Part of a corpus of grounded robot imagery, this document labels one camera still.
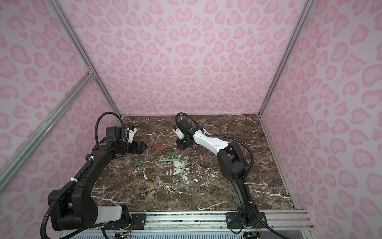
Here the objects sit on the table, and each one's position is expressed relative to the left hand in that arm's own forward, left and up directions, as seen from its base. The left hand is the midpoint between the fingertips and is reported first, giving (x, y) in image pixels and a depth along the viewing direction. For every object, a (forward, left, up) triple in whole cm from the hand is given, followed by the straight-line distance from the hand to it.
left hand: (138, 142), depth 85 cm
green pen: (0, -19, -16) cm, 25 cm away
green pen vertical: (-7, -25, -15) cm, 30 cm away
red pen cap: (+6, -8, -15) cm, 18 cm away
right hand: (+3, -24, -7) cm, 25 cm away
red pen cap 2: (+6, -10, -15) cm, 19 cm away
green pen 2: (-3, -14, -15) cm, 21 cm away
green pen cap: (-5, +5, -15) cm, 17 cm away
